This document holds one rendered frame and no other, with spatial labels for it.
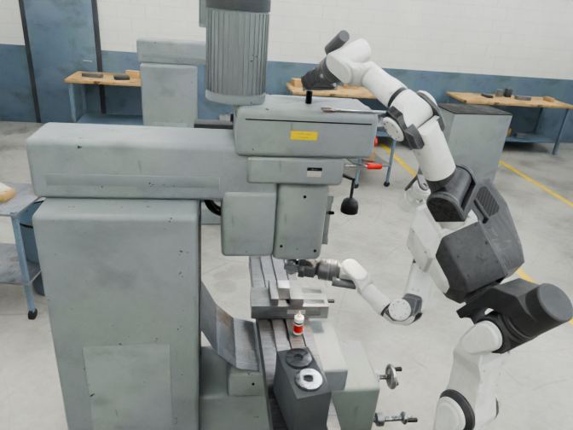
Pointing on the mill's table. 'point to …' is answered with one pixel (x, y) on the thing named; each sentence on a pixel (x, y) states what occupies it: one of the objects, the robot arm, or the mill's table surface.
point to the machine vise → (316, 296)
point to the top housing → (304, 128)
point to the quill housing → (299, 221)
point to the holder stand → (301, 390)
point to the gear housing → (295, 170)
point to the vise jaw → (296, 293)
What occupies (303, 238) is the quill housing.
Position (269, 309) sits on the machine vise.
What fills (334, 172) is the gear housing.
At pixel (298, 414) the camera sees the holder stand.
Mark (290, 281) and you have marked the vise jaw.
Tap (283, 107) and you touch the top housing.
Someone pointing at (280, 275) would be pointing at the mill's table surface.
